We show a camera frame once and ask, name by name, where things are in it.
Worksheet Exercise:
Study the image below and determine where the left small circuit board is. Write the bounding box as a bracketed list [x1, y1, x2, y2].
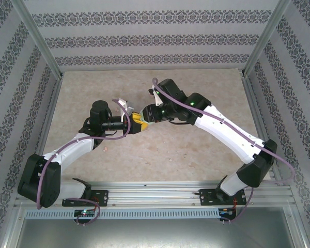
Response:
[74, 209, 95, 217]

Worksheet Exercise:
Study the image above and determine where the grey metal tray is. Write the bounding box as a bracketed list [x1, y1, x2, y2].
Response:
[15, 206, 300, 248]

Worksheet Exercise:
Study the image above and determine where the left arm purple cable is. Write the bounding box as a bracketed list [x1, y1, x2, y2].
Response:
[37, 99, 132, 226]

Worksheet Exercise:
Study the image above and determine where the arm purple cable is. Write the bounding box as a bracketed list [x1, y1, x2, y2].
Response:
[37, 99, 132, 226]
[151, 78, 297, 224]

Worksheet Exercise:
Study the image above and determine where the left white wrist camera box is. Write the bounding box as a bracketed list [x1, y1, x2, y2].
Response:
[112, 98, 134, 122]

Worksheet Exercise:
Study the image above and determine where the left aluminium side rail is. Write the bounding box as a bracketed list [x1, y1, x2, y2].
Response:
[24, 77, 64, 188]

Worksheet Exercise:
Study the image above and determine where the aluminium side rail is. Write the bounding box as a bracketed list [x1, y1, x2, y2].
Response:
[241, 76, 285, 187]
[24, 77, 64, 188]

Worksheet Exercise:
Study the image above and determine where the aluminium mounting rail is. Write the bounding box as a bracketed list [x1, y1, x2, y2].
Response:
[14, 180, 292, 207]

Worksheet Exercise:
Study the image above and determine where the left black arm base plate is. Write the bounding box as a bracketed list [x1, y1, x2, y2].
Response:
[61, 190, 109, 207]

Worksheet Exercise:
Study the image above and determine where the grey slotted cable duct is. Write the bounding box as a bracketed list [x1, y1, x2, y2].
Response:
[24, 208, 220, 219]

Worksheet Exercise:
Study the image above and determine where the right aluminium side rail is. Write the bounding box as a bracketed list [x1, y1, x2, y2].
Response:
[241, 76, 285, 187]

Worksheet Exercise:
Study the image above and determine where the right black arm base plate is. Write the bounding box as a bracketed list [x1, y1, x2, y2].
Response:
[199, 188, 247, 206]

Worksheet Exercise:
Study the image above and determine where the left aluminium frame post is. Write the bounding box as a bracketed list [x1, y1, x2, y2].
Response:
[11, 0, 64, 78]

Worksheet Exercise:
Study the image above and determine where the aluminium frame post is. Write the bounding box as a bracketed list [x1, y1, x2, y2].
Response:
[11, 0, 64, 78]
[242, 0, 291, 77]

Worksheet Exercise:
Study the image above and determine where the right aluminium frame post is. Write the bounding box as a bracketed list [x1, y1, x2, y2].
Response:
[242, 0, 291, 77]

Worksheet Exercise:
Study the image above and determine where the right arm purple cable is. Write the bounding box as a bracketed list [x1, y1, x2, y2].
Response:
[151, 78, 297, 224]

